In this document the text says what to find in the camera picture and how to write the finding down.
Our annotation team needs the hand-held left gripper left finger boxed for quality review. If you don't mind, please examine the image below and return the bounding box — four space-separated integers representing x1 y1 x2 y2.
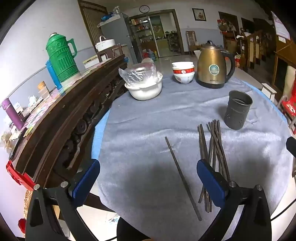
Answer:
25 159 101 241

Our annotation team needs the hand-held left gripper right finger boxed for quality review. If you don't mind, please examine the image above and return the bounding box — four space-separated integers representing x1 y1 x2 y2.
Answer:
196 159 272 241

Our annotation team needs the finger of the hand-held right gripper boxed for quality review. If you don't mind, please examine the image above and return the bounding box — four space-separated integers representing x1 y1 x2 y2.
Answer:
286 137 296 159

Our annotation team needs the dark metal chopstick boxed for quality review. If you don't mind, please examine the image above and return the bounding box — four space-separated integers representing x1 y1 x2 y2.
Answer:
165 137 202 221

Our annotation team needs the bundle of metal chopsticks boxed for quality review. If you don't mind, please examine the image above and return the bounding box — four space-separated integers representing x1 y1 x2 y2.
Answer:
197 119 231 212

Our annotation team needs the grey metal chopstick holder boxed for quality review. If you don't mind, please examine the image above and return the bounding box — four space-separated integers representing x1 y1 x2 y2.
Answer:
224 90 253 130

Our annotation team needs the red plastic chair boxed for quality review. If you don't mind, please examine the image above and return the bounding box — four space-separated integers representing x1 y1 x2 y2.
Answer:
276 93 296 135

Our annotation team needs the small white stool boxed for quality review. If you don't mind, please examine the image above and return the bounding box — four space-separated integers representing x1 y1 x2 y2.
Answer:
261 83 277 102

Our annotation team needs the dark carved wooden sideboard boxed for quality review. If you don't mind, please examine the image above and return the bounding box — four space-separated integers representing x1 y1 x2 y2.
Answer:
10 54 130 186

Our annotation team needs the beige armchair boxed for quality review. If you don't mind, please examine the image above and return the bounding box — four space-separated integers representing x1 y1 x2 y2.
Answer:
280 65 296 102

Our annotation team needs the red plastic object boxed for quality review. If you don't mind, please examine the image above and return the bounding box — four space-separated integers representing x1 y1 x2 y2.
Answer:
6 160 36 191

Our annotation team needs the grey tablecloth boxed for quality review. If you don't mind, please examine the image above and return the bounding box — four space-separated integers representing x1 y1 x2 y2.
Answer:
92 74 294 239

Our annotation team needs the pink patterned table mat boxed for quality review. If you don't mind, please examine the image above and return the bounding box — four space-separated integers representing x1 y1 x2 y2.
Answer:
18 67 93 139

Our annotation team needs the wooden pillar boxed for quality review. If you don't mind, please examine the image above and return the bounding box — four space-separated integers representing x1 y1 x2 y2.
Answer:
273 35 296 93

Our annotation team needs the purple bottle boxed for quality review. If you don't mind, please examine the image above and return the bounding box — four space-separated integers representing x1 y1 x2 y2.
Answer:
1 98 25 130

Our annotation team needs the wooden stair railing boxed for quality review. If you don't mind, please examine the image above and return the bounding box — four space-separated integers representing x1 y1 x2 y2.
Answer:
238 28 275 75

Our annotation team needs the white ceramic pot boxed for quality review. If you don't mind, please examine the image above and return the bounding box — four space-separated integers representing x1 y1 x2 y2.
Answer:
124 75 163 101

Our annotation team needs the gold electric kettle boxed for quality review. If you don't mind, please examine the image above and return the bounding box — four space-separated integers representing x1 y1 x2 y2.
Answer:
196 40 236 89

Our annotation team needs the blue thermos jug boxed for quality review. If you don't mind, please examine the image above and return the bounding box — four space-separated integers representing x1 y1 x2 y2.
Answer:
45 60 63 90

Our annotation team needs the white chest freezer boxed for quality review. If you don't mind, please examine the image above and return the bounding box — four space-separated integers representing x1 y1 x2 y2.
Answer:
84 56 100 69

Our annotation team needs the clear plastic bag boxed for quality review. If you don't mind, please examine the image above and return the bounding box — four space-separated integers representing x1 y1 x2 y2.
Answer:
119 63 160 84

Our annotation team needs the green thermos jug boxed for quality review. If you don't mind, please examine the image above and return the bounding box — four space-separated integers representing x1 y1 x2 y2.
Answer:
46 32 80 82

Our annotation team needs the dark wooden chair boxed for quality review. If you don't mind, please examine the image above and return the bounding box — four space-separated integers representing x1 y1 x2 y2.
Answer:
97 44 123 62

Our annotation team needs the brown wooden chair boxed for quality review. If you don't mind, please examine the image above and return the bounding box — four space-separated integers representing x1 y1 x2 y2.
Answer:
186 31 201 55

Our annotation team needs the grey refrigerator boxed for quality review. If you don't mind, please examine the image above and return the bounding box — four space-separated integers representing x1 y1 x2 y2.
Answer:
100 13 138 66

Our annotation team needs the shelf with goods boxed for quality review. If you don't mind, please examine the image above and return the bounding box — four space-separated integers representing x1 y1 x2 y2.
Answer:
129 17 153 56

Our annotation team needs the brown wooden door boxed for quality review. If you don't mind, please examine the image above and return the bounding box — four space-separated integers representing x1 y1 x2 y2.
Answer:
77 0 109 47

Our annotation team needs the black cable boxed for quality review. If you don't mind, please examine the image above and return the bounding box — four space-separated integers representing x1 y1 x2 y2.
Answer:
270 204 296 220

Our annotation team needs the wall calendar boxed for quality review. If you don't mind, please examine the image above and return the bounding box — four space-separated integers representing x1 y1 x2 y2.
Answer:
272 10 290 42

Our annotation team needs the white basket with handle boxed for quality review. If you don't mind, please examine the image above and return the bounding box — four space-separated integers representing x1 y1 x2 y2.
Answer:
95 36 115 52

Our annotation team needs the framed wall picture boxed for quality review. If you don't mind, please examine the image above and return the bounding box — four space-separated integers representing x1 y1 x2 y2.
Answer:
192 8 207 22

